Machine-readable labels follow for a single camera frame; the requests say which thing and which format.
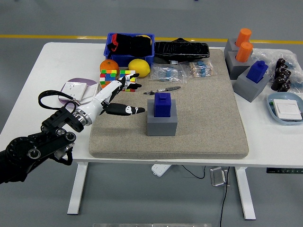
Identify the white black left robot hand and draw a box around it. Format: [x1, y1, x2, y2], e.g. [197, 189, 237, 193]
[77, 73, 145, 125]

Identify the blue square seal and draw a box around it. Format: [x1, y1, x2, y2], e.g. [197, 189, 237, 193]
[153, 92, 172, 118]
[246, 61, 269, 84]

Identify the grey square seal holder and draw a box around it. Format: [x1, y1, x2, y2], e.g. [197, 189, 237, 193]
[233, 68, 270, 103]
[146, 98, 178, 137]

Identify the orange cylinder seal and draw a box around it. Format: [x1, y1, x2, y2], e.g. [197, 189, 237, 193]
[234, 28, 252, 47]
[235, 42, 254, 62]

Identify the multicolour puzzle cube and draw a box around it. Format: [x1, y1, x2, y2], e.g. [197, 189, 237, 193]
[119, 70, 137, 92]
[99, 69, 118, 89]

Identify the purple plate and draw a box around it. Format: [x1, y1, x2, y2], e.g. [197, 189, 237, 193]
[59, 78, 100, 106]

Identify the orange fruit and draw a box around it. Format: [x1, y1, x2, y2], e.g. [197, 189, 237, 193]
[99, 59, 120, 74]

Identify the blue plastic bin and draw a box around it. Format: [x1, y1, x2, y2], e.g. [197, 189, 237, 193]
[103, 32, 155, 68]

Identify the yellow lemon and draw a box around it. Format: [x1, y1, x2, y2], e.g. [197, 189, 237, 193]
[128, 59, 151, 78]

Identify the black cloth with red trim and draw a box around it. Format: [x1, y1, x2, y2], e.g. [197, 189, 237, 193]
[107, 33, 152, 57]

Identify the clear bag of resistors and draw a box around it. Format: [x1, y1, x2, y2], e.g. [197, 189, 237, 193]
[186, 60, 217, 79]
[149, 63, 187, 85]

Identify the black silver pen tool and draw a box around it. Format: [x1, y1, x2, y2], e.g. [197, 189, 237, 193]
[143, 86, 182, 96]

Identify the white table leg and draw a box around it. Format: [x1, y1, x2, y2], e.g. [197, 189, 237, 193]
[67, 162, 89, 215]
[235, 166, 257, 220]

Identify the white power strip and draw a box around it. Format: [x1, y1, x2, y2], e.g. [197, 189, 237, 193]
[151, 164, 171, 177]

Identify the black plastic-wrapped bag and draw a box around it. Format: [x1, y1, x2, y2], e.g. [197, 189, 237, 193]
[153, 37, 211, 62]

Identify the grey-brown mat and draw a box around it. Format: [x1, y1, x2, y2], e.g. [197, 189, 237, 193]
[89, 48, 250, 159]

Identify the light blue plate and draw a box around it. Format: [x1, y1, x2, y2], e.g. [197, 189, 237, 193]
[267, 92, 303, 126]

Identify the black table control panel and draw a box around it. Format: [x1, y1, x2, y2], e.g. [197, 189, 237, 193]
[266, 167, 303, 174]

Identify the white switch panel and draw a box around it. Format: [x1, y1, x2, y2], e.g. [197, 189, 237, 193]
[80, 83, 99, 105]
[272, 99, 303, 122]

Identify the white wall socket panel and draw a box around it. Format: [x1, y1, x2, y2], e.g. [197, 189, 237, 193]
[60, 82, 88, 102]

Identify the black power strip cable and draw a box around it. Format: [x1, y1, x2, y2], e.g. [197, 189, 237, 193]
[181, 165, 206, 179]

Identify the silver metal bracket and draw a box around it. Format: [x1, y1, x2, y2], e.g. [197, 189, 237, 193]
[210, 166, 229, 187]

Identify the black floor cable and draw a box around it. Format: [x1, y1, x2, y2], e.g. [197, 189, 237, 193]
[219, 166, 231, 227]

